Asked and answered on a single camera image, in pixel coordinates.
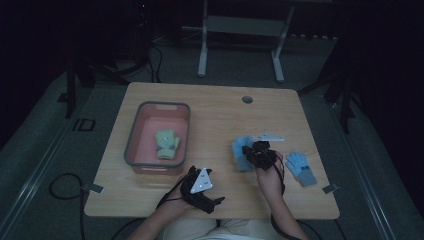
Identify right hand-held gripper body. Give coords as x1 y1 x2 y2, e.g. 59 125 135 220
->
251 133 285 171

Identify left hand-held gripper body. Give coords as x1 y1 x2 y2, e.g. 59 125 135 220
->
179 165 217 215

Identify blue knit glove grey cuff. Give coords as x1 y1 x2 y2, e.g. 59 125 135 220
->
231 134 258 173
285 151 318 188

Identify green knit glove with face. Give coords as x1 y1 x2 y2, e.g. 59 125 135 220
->
154 128 181 160

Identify pink plastic basin grey rim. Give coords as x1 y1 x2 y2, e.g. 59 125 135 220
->
123 100 192 175

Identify person's right hand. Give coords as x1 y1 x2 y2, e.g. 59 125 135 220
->
255 151 286 201

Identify person's left hand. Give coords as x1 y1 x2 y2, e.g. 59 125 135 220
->
159 193 198 218

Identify person's light trousers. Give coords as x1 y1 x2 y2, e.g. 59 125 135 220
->
156 218 285 240

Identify metal table edge clip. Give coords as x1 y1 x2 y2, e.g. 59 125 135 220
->
81 183 105 195
321 183 341 195

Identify black tripod stand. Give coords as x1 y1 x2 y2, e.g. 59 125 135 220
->
297 33 359 135
64 33 152 120

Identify white metal stand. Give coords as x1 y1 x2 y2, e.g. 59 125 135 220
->
197 0 296 84

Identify right hand-held gripper black cable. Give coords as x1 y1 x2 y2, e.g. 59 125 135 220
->
270 159 303 240

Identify hand-held gripper black cable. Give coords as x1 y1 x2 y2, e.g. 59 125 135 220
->
155 174 188 211
270 159 303 240

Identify left hand-held gripper black cable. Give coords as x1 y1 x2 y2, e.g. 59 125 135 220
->
155 174 188 211

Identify black floor cable under table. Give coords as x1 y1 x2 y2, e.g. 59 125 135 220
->
109 218 149 240

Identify metal floor rail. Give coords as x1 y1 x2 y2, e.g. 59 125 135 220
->
328 101 399 240
0 86 93 240

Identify black background cable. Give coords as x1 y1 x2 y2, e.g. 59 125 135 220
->
147 43 164 84

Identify black looped floor cable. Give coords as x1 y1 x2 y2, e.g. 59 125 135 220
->
48 172 86 240

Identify black floor bracket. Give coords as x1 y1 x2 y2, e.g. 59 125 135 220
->
72 117 97 133

